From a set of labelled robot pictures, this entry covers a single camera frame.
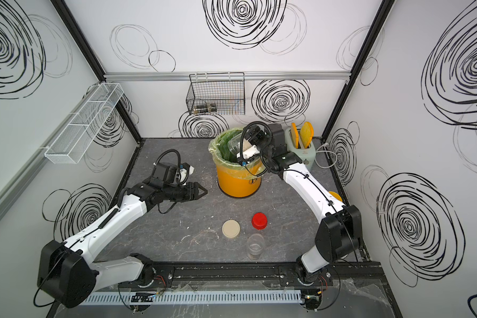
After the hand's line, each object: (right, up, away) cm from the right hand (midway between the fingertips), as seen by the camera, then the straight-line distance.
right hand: (256, 125), depth 77 cm
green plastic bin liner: (-13, -13, +1) cm, 19 cm away
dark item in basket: (-20, +10, +11) cm, 25 cm away
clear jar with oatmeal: (0, -49, +4) cm, 49 cm away
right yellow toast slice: (+26, -1, +17) cm, 31 cm away
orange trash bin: (-9, -26, +13) cm, 30 cm away
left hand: (-21, -27, +1) cm, 34 cm away
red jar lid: (+3, -42, +13) cm, 44 cm away
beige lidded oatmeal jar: (-9, -7, +1) cm, 12 cm away
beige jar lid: (-10, -44, +7) cm, 45 cm away
